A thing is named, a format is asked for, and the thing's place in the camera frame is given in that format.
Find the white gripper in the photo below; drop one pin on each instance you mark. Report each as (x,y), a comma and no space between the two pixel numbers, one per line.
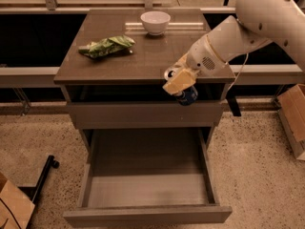
(200,57)

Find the blue pepsi can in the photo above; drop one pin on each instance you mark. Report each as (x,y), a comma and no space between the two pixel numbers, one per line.
(187,97)

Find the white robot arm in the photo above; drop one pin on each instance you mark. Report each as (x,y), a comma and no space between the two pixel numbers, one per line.
(256,23)

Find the closed grey top drawer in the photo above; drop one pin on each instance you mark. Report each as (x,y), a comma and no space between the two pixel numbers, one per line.
(143,115)

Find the grey drawer cabinet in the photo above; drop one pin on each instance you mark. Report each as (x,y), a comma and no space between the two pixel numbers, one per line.
(134,75)

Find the open grey middle drawer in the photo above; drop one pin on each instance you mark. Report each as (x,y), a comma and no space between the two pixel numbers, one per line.
(138,177)

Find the white ceramic bowl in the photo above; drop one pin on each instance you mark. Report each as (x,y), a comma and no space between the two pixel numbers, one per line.
(155,22)

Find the green chip bag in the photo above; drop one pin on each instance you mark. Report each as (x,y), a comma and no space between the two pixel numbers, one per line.
(106,46)

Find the cardboard box at right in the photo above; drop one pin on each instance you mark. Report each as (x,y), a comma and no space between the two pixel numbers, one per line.
(292,114)

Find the cardboard box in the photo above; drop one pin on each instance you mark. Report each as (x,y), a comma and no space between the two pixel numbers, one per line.
(292,114)
(16,207)

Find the black wheeled stand leg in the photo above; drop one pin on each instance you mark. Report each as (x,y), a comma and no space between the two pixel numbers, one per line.
(33,192)

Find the cardboard box at left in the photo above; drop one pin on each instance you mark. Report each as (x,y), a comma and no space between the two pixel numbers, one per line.
(16,207)

